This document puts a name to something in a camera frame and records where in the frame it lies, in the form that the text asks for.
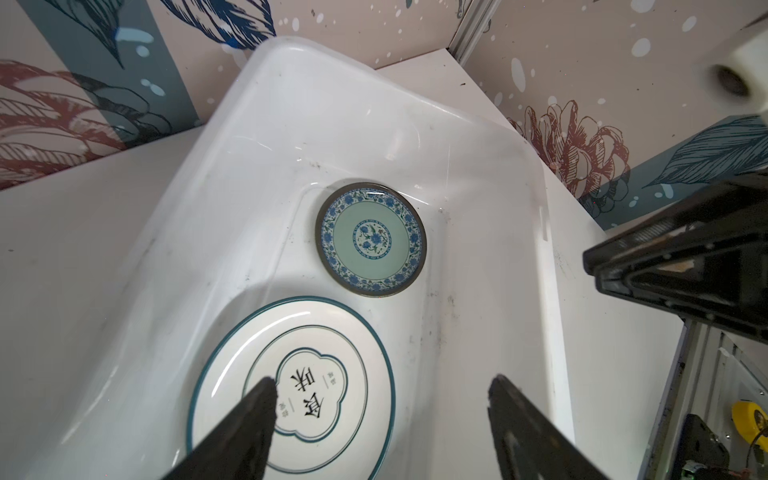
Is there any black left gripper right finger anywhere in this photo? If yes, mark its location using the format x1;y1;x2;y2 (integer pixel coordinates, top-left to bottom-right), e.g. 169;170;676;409
488;374;605;480

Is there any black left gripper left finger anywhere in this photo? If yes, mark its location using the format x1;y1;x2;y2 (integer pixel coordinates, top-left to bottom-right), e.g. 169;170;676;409
164;377;277;480

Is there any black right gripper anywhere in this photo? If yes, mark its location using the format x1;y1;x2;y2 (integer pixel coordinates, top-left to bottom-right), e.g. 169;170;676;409
583;173;767;343

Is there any white plate black rim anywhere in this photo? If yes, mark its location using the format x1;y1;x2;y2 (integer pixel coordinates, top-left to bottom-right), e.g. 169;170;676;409
186;296;396;479

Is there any blue floral green plate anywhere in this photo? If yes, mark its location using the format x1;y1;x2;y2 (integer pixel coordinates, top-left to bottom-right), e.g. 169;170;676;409
314;182;427;297

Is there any white plastic bin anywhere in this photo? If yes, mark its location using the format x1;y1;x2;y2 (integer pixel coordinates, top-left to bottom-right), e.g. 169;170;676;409
20;38;574;479

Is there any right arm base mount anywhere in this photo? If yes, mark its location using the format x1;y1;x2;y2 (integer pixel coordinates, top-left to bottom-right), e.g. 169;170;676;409
669;414;739;480

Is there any aluminium frame post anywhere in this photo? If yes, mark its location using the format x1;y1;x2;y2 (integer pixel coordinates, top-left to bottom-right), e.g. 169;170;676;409
448;0;502;67

